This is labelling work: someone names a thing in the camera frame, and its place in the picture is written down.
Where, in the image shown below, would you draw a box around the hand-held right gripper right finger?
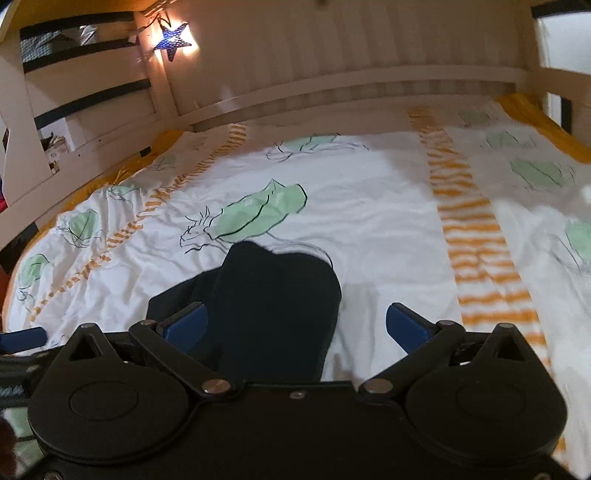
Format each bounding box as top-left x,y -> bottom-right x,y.
360,302 -> 536,398

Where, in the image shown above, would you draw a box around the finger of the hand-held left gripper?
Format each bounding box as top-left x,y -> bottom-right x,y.
0,328 -> 62,370

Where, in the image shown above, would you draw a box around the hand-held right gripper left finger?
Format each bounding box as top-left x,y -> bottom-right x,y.
58,302 -> 232,398

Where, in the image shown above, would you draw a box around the black hoodie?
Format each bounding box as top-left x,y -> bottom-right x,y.
147,240 -> 343,384

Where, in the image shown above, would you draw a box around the white leaf-print duvet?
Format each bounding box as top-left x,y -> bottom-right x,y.
0,104 -> 591,472

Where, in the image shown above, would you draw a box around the cluttered small items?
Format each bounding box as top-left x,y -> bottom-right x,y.
39,134 -> 70,174

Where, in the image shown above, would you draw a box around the yellow fitted sheet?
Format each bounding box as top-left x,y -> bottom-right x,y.
32,93 -> 591,245

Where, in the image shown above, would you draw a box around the blue star lamp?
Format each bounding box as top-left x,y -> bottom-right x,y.
154,21 -> 192,62

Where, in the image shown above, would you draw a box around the white wooden bed frame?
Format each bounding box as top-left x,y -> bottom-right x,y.
0,0 -> 591,259

